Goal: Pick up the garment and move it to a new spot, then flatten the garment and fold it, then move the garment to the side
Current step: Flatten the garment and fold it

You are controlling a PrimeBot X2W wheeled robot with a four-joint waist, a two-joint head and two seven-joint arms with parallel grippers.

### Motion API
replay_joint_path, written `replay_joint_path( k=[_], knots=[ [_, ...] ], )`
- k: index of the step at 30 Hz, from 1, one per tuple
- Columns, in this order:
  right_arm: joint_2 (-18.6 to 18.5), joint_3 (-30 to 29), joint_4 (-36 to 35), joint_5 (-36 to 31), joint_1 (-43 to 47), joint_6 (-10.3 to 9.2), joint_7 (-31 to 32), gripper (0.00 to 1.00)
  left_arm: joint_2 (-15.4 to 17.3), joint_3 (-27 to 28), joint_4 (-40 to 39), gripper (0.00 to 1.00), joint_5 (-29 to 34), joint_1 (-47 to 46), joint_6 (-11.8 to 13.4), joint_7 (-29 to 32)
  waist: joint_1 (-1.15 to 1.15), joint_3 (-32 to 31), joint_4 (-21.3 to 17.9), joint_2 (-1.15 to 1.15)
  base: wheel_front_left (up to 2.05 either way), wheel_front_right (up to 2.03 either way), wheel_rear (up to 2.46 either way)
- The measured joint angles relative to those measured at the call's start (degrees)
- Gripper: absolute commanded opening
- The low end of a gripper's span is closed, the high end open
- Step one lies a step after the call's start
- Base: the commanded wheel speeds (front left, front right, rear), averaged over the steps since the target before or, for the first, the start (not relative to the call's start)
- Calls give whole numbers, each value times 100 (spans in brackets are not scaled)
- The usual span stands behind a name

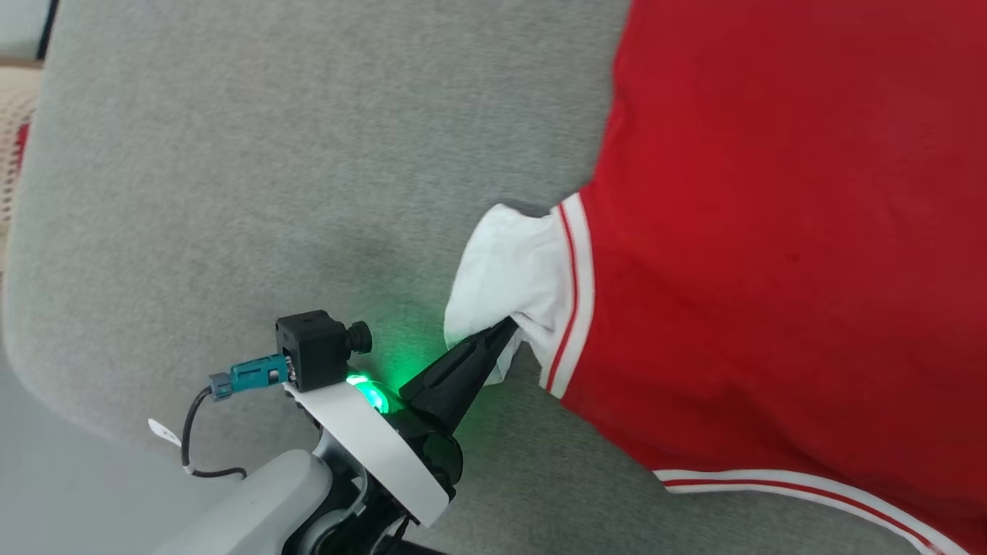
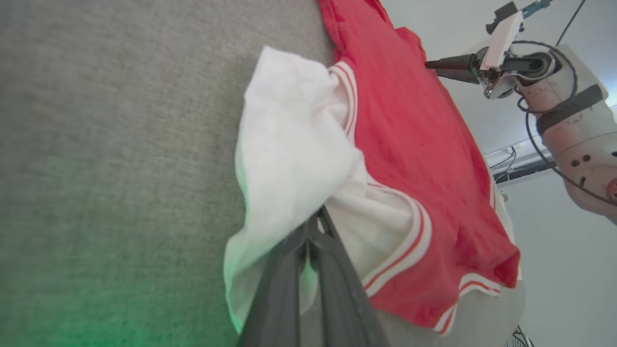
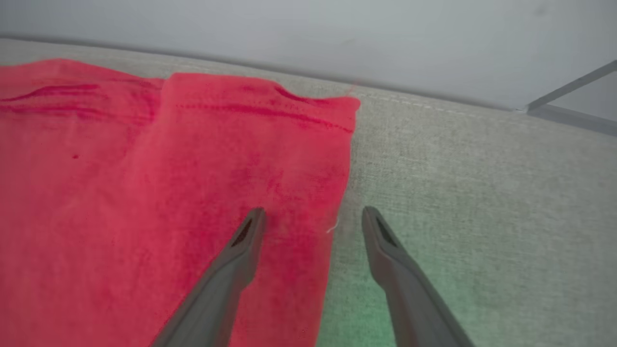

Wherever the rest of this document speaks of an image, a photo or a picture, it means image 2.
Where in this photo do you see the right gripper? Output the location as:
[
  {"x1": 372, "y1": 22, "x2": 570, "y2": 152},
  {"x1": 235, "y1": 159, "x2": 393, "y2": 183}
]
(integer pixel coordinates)
[{"x1": 424, "y1": 46, "x2": 562, "y2": 100}]

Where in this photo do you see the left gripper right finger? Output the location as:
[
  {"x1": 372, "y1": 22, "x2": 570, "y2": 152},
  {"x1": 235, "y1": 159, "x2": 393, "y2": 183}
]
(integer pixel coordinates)
[{"x1": 308, "y1": 207, "x2": 391, "y2": 347}]

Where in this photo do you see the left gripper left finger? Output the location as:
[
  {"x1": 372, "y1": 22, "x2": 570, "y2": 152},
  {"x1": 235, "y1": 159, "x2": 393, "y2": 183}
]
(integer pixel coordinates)
[{"x1": 239, "y1": 223, "x2": 310, "y2": 347}]

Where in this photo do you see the red and white garment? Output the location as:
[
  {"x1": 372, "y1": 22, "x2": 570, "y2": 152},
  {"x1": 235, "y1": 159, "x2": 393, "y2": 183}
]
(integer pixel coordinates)
[{"x1": 223, "y1": 0, "x2": 522, "y2": 336}]

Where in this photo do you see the grey fabric sofa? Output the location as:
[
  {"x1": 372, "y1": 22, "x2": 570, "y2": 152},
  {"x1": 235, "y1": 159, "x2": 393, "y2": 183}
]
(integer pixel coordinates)
[{"x1": 0, "y1": 0, "x2": 526, "y2": 347}]

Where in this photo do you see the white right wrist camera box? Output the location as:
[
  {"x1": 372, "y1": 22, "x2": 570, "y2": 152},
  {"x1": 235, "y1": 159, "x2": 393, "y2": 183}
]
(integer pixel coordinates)
[{"x1": 480, "y1": 1, "x2": 524, "y2": 71}]

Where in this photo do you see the teal right camera plug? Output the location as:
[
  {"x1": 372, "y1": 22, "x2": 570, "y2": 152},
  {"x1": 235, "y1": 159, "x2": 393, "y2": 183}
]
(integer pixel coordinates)
[{"x1": 522, "y1": 0, "x2": 553, "y2": 16}]

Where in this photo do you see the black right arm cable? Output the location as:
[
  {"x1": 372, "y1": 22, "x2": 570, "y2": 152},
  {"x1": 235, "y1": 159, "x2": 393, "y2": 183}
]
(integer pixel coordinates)
[{"x1": 510, "y1": 40, "x2": 617, "y2": 209}]

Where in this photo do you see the thin black cable bundle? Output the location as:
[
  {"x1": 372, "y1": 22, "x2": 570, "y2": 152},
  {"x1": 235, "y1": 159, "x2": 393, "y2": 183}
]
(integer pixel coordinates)
[
  {"x1": 504, "y1": 325, "x2": 535, "y2": 347},
  {"x1": 491, "y1": 147, "x2": 518, "y2": 183}
]

